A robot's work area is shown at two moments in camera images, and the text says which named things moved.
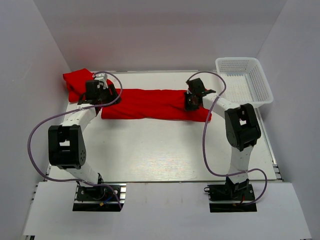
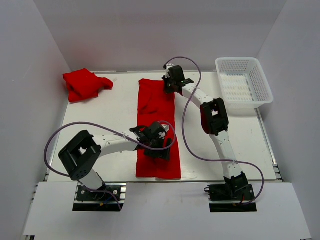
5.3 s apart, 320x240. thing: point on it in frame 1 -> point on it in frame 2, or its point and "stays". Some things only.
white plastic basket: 245,82 stays
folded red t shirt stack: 76,81 stays
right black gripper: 188,107 -> 167,90
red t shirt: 152,104 -> 155,104
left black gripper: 114,98 -> 164,154
